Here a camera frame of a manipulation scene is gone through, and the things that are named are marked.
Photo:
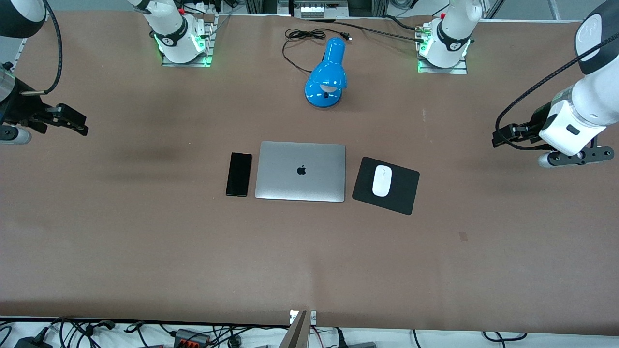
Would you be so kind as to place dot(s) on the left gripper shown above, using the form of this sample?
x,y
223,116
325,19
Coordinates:
x,y
537,121

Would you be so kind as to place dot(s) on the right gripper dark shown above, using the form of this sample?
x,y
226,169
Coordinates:
x,y
19,107

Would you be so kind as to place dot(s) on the white computer mouse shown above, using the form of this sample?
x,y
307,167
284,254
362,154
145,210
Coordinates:
x,y
381,181

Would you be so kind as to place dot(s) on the black smartphone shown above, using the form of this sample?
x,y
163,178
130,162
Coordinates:
x,y
239,174

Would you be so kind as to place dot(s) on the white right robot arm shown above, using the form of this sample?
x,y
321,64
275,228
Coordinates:
x,y
169,24

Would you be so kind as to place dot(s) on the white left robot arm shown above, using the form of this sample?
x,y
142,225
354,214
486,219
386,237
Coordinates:
x,y
449,34

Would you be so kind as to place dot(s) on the black mouse pad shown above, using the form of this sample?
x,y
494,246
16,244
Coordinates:
x,y
406,193

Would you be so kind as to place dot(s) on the blue desk lamp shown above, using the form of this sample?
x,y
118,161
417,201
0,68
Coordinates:
x,y
329,72

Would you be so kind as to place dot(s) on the black power adapter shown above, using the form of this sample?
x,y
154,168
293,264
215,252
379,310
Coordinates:
x,y
31,343

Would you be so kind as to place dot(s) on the silver closed laptop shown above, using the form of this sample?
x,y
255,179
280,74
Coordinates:
x,y
290,183

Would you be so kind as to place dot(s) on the white power strip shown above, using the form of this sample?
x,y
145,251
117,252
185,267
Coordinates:
x,y
312,9

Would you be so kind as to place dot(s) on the grey orange connector block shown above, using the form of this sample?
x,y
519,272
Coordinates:
x,y
191,337

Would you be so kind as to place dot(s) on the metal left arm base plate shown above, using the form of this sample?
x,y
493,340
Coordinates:
x,y
442,70

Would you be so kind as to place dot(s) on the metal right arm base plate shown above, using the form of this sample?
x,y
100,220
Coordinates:
x,y
186,64

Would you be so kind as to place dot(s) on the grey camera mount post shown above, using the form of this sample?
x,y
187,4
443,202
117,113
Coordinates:
x,y
300,333

